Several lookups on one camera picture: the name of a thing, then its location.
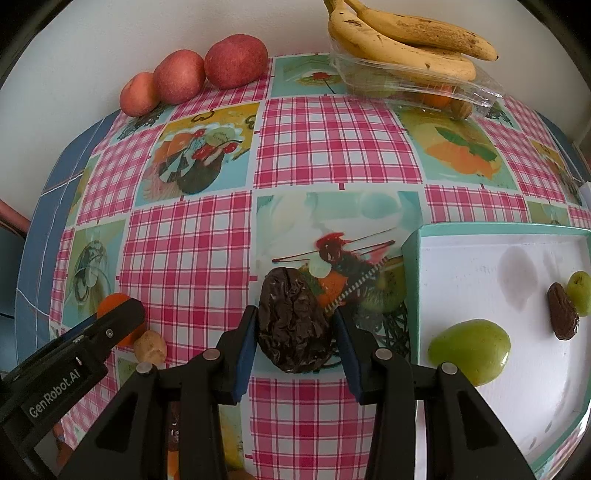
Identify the clear plastic fruit box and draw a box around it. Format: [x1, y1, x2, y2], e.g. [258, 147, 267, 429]
[329, 50, 504, 119]

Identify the white teal-edged tray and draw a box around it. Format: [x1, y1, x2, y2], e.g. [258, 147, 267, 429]
[402, 222, 590, 479]

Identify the orange mandarin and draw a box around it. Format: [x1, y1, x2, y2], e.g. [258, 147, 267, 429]
[96, 293, 147, 348]
[167, 451, 180, 480]

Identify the small green fruit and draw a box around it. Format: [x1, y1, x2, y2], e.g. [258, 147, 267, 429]
[428, 319, 512, 386]

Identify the small red apple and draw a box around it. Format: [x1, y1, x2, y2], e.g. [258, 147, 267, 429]
[119, 72, 160, 117]

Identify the small dark avocado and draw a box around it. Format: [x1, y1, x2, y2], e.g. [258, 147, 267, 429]
[167, 401, 180, 452]

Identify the fruit pattern plaid tablecloth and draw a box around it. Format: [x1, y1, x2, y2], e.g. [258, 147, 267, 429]
[45, 52, 591, 480]

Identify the upper yellow banana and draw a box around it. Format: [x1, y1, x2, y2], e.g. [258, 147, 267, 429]
[346, 0, 499, 61]

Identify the yellow banana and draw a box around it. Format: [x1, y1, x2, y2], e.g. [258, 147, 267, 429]
[325, 1, 477, 81]
[346, 0, 499, 61]

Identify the long dark wrinkled avocado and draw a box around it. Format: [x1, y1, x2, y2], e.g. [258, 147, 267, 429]
[547, 282, 579, 341]

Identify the lower yellow banana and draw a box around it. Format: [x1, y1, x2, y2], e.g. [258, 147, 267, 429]
[325, 1, 477, 81]

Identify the middle red apple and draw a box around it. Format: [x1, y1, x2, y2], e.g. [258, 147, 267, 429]
[153, 49, 205, 105]

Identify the large red apple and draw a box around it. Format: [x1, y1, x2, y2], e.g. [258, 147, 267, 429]
[204, 34, 269, 89]

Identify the large green fruit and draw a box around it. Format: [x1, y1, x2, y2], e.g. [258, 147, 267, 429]
[566, 271, 591, 317]

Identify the broad dark wrinkled avocado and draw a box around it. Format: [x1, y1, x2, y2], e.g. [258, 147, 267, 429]
[259, 267, 335, 374]

